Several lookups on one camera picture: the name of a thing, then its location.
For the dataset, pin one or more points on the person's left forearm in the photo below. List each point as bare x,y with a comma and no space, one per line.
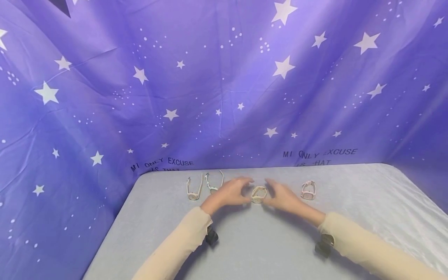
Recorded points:
175,249

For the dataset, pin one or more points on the person's right fingers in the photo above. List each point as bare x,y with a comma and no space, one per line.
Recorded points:
273,184

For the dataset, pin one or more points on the person's right hand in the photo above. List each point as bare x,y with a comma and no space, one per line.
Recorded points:
285,196

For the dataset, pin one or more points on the person's right thumb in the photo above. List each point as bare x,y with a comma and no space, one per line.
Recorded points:
267,200

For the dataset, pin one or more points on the person's right forearm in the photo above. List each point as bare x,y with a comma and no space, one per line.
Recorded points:
378,249

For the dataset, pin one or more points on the black wrist band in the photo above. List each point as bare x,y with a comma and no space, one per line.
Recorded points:
324,245
211,235

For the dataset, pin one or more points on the person's left hand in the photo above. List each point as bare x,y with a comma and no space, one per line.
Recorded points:
227,193

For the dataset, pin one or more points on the person's left fingers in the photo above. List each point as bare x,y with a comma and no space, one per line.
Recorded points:
244,182

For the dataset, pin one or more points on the person's left thumb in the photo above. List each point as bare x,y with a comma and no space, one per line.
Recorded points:
245,198

